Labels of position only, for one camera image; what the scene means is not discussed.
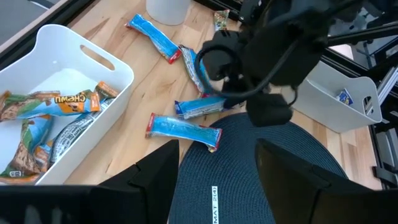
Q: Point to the long black frame rail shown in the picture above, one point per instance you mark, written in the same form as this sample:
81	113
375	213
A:
46	26

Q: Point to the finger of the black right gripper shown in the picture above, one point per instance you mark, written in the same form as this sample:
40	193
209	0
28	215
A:
269	110
237	85

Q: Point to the white plant pot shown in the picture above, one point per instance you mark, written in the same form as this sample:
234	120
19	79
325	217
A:
168	11

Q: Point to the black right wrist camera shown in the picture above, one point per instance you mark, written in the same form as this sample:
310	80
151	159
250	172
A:
224	59

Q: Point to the light gray plastic bin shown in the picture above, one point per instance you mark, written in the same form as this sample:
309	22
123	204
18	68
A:
329	102

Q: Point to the blue snack bar bottom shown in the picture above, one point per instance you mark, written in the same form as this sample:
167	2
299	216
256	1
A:
183	129

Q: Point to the round dark blue woven mat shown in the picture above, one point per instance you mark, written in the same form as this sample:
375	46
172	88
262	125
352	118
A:
236	161

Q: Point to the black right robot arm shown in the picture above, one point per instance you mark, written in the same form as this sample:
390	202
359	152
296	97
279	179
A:
280	4

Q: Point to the dark blue Chewy granola bar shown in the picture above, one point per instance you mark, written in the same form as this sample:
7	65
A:
345	97
199	107

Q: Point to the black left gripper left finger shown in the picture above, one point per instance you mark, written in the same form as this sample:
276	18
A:
133	199

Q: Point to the white plastic bin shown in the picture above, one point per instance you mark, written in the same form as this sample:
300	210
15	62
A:
62	56

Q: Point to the blue snack bar top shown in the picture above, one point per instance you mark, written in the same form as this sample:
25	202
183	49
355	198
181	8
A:
155	37

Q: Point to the blue snack bar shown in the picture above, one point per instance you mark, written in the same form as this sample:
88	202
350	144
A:
183	129
155	37

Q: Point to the red chocolate chip Chewy bar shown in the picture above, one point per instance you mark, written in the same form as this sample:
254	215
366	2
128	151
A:
189	62

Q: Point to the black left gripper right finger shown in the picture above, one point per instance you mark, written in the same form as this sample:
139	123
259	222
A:
304	196

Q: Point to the white label strip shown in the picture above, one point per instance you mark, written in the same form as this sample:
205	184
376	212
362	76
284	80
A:
214	205

